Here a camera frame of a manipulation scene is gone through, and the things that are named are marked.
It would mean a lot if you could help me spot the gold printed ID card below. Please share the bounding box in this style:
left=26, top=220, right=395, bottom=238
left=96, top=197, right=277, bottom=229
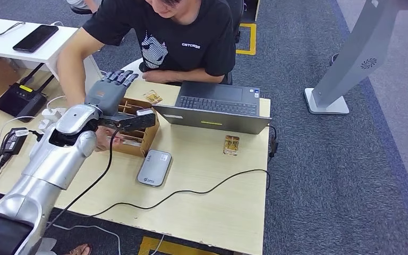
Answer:
left=143, top=90, right=164, bottom=105

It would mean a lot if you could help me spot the person's right hand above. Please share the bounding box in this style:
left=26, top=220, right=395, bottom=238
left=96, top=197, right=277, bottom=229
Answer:
left=94, top=126, right=124, bottom=152

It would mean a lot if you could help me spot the white desk shelf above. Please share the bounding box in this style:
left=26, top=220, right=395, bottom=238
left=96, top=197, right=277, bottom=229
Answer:
left=0, top=15, right=103, bottom=93

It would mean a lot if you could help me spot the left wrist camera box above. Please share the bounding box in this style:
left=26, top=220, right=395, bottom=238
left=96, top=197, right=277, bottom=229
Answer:
left=100, top=108, right=157, bottom=133

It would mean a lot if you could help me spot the grey card reader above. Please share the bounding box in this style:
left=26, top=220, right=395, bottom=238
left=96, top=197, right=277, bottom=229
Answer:
left=136, top=149, right=173, bottom=187

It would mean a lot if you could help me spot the wooden card organizer box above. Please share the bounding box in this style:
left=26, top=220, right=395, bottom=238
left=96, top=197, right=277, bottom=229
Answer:
left=110, top=98, right=160, bottom=158

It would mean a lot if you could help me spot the gold room key card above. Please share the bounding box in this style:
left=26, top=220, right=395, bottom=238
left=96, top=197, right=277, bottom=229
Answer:
left=223, top=135, right=241, bottom=157

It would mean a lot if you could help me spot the black laptop power cable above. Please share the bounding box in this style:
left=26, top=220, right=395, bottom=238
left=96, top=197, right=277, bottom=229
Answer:
left=91, top=125, right=278, bottom=217

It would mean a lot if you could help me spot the black router with antennas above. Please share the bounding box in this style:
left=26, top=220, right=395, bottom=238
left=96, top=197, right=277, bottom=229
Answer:
left=0, top=62, right=55, bottom=123

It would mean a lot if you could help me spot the grey laptop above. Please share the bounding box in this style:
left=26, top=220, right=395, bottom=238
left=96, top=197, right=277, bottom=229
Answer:
left=151, top=81, right=272, bottom=135

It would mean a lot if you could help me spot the white charger cable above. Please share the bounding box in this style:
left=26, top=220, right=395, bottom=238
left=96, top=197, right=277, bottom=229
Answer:
left=0, top=115, right=39, bottom=153
left=45, top=95, right=67, bottom=111

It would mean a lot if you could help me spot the black stool seat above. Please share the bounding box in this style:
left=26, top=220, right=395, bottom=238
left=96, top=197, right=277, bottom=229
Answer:
left=70, top=6, right=94, bottom=15

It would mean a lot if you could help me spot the person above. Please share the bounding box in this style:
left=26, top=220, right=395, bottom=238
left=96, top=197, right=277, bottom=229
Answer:
left=66, top=0, right=103, bottom=13
left=56, top=0, right=236, bottom=152

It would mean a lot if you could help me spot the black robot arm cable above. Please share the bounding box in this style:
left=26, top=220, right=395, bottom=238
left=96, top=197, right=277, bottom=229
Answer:
left=45, top=128, right=120, bottom=230

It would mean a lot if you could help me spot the yellow floor tape marking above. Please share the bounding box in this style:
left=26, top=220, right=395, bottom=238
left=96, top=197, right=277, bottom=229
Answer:
left=236, top=23, right=257, bottom=56
left=138, top=236, right=219, bottom=255

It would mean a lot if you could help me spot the black power plug with cord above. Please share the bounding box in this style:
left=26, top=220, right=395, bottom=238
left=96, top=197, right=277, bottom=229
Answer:
left=15, top=128, right=45, bottom=141

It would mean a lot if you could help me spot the person's foot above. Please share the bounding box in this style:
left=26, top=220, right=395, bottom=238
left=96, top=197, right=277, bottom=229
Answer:
left=63, top=243, right=93, bottom=255

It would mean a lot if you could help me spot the person's left hand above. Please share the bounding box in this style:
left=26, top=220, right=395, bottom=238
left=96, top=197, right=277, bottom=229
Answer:
left=142, top=70, right=166, bottom=84

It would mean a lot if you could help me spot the black smartphone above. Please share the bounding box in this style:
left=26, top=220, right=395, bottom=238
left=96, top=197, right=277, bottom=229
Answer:
left=12, top=24, right=60, bottom=54

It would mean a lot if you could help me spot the white power strip cord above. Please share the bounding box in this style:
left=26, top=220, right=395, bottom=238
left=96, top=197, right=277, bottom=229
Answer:
left=50, top=223, right=122, bottom=255

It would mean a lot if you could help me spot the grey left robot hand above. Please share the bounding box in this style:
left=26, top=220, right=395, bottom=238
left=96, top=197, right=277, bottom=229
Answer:
left=84, top=70, right=140, bottom=117

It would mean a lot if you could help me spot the grey kiosk stand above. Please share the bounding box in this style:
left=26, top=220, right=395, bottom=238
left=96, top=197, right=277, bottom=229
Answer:
left=304, top=0, right=408, bottom=115

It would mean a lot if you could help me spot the large white USB charger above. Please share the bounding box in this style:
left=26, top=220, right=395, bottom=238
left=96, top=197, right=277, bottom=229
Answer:
left=41, top=107, right=67, bottom=122

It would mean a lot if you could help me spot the black power adapter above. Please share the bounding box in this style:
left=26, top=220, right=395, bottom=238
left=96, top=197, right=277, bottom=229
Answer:
left=0, top=127, right=29, bottom=156

